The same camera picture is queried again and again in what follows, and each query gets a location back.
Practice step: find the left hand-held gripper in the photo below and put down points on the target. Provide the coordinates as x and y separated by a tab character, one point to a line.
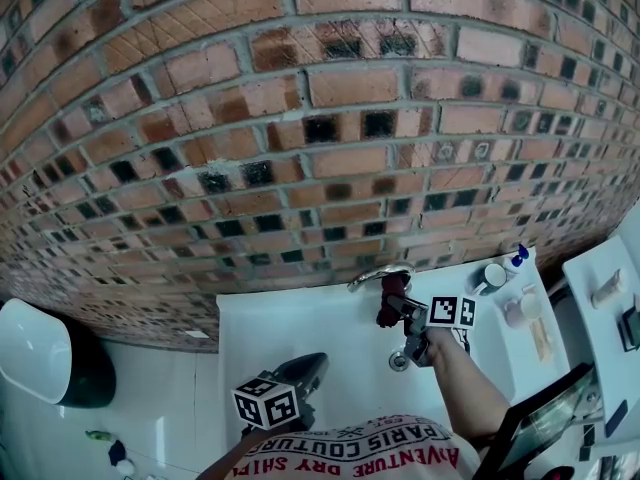
265	403

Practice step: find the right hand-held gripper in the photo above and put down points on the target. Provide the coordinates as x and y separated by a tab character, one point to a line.
450	313

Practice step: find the dark red cloth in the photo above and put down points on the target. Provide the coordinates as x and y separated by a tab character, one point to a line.
392	285

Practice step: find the chrome faucet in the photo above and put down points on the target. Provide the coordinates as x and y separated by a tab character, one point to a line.
372	274

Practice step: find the person's left forearm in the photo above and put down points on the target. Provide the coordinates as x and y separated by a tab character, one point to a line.
222	465

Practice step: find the person's right forearm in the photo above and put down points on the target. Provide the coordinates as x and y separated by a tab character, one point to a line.
465	383

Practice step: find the white ceramic sink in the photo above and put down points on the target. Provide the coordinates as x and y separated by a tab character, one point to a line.
300	318

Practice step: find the metal sink drain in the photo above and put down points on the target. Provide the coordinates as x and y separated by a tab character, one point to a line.
398	360

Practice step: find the person's white printed shirt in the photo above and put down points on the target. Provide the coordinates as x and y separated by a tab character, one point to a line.
360	455

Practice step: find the pink cup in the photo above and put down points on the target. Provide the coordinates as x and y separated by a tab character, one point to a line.
522	308

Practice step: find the white bottle with blue cap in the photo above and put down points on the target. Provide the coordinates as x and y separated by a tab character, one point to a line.
517	260

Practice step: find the black framed glass shelf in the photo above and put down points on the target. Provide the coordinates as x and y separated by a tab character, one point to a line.
540	418

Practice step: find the white side shelf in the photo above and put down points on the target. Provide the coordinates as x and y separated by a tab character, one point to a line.
600	358

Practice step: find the beige bottle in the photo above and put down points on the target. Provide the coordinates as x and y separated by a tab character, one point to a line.
609	289

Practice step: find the dark blue item on floor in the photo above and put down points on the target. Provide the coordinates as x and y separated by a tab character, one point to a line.
117	452

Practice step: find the black box device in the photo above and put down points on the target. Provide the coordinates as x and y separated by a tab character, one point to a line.
631	330

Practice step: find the green item on floor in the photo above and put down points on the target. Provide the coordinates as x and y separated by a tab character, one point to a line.
97	435

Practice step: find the black phone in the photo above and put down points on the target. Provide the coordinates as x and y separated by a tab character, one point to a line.
616	418

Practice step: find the white toilet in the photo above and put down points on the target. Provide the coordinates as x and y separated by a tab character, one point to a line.
30	353

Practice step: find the white wall plate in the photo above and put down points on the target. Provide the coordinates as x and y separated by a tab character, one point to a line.
197	334

